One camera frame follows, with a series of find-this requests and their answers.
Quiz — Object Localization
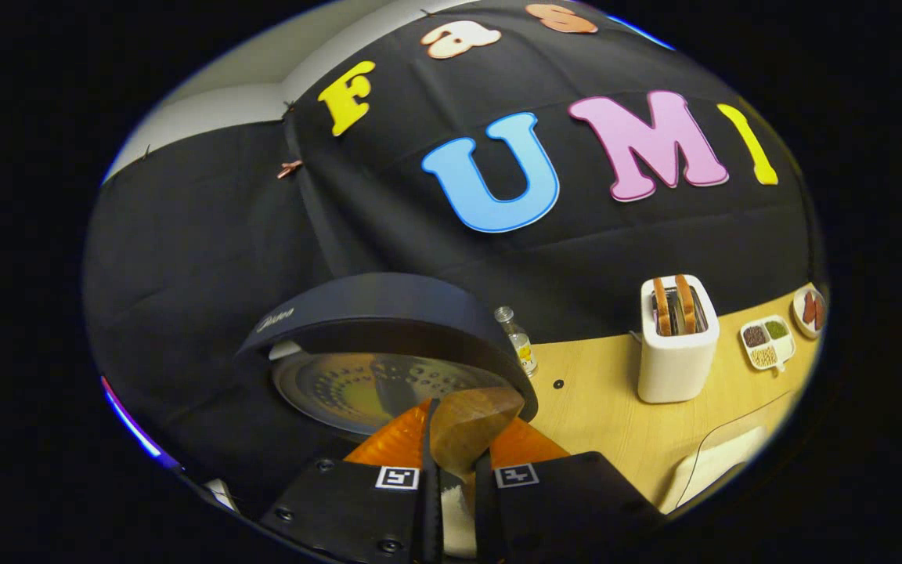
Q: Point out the white round plate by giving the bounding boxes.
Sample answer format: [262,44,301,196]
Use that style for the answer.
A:
[791,284,828,340]

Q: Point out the white rice container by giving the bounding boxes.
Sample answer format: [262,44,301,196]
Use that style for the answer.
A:
[658,390,795,516]

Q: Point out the wooden spoon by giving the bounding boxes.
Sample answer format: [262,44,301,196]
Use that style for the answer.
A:
[428,385,527,502]

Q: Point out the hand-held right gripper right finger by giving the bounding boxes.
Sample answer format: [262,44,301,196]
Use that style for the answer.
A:
[472,414,668,564]

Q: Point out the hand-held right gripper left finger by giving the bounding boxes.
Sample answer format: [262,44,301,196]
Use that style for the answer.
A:
[258,397,443,564]

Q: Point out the white toaster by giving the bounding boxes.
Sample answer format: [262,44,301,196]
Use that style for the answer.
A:
[637,273,722,405]

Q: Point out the toasted bread slice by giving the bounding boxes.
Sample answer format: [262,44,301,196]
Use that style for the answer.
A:
[651,277,672,337]
[673,273,698,336]

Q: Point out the white divided grain dish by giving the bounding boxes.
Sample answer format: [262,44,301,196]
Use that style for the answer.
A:
[738,314,797,376]

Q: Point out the dark blue rice cooker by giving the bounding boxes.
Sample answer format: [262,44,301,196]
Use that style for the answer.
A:
[235,271,540,441]

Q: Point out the small glass bottle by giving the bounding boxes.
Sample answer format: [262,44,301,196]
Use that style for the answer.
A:
[493,305,539,378]

